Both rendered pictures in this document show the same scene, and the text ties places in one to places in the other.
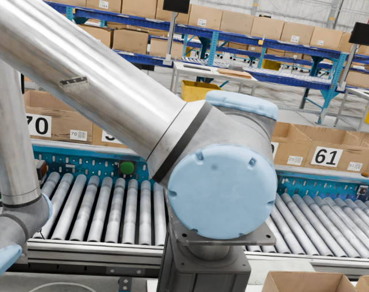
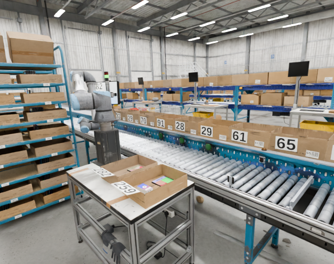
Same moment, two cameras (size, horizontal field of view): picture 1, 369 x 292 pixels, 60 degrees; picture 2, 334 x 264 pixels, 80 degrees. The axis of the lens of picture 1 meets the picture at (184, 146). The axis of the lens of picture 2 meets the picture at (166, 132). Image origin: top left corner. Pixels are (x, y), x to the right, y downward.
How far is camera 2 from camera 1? 1.99 m
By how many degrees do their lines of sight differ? 55
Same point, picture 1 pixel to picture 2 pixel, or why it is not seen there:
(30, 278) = not seen: hidden behind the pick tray
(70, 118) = (150, 118)
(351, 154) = (254, 135)
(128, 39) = (269, 98)
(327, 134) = (267, 128)
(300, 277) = (146, 160)
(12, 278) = not seen: hidden behind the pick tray
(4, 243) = (85, 125)
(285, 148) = (216, 130)
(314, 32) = not seen: outside the picture
